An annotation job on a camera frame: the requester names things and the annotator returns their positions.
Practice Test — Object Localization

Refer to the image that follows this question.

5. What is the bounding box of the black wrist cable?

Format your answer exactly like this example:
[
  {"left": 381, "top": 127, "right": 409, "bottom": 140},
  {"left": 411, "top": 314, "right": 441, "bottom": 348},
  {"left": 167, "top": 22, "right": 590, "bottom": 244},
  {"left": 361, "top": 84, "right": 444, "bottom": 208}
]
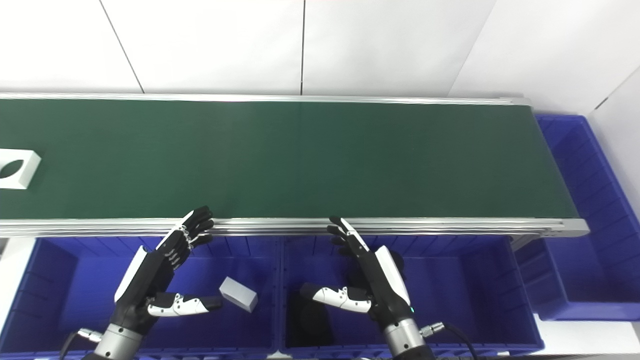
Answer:
[
  {"left": 419, "top": 322, "right": 480, "bottom": 360},
  {"left": 59, "top": 327, "right": 104, "bottom": 360}
]

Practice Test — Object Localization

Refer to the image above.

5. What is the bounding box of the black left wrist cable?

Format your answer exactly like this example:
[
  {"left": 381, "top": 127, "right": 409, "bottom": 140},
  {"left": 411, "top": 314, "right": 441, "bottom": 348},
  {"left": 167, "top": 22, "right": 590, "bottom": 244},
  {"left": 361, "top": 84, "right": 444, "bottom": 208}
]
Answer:
[{"left": 59, "top": 327, "right": 104, "bottom": 360}]

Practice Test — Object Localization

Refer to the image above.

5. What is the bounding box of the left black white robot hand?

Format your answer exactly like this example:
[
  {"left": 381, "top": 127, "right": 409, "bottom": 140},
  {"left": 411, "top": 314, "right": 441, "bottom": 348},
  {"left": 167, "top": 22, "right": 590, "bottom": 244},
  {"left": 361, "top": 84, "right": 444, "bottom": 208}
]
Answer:
[{"left": 109, "top": 205, "right": 224, "bottom": 335}]

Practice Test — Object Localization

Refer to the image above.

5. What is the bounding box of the black block part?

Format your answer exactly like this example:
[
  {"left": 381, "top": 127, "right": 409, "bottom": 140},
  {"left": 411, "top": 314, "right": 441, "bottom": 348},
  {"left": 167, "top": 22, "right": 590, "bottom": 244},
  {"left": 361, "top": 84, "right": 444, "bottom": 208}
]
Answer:
[{"left": 289, "top": 289, "right": 337, "bottom": 349}]

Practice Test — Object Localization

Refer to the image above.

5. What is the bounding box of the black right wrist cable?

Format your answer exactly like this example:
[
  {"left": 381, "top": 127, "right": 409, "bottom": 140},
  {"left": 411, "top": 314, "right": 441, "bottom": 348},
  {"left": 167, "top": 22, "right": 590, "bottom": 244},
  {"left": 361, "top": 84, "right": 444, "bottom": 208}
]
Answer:
[{"left": 419, "top": 322, "right": 480, "bottom": 360}]

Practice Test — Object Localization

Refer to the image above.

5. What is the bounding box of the white rectangular block part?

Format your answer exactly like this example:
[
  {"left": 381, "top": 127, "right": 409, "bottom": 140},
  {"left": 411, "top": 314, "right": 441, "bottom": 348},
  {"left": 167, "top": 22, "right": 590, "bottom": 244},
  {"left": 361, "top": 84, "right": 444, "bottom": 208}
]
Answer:
[{"left": 219, "top": 276, "right": 259, "bottom": 314}]

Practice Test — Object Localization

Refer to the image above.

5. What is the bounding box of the white part with round hole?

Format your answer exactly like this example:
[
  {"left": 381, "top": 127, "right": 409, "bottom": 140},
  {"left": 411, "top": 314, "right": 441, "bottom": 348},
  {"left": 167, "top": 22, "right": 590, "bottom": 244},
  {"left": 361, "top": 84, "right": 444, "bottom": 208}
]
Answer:
[{"left": 0, "top": 149, "right": 42, "bottom": 190}]

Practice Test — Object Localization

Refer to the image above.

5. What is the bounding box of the green conveyor belt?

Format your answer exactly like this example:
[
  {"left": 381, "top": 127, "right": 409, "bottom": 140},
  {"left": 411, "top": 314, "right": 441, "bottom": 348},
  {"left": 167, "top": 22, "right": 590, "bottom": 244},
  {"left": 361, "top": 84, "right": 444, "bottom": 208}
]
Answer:
[
  {"left": 0, "top": 92, "right": 591, "bottom": 239},
  {"left": 0, "top": 98, "right": 581, "bottom": 221}
]

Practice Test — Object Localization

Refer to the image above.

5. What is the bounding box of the blue plastic bin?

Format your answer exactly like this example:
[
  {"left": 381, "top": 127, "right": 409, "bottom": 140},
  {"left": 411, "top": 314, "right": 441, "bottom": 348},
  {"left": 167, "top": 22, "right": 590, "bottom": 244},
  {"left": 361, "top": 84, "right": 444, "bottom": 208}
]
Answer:
[
  {"left": 276, "top": 234, "right": 546, "bottom": 359},
  {"left": 0, "top": 235, "right": 280, "bottom": 360},
  {"left": 514, "top": 114, "right": 640, "bottom": 322}
]

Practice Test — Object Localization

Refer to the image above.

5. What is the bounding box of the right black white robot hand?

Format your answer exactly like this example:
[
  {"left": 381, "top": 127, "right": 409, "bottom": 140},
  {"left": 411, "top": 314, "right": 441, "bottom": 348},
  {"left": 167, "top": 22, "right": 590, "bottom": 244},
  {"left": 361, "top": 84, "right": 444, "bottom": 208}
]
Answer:
[{"left": 300, "top": 216, "right": 417, "bottom": 333}]

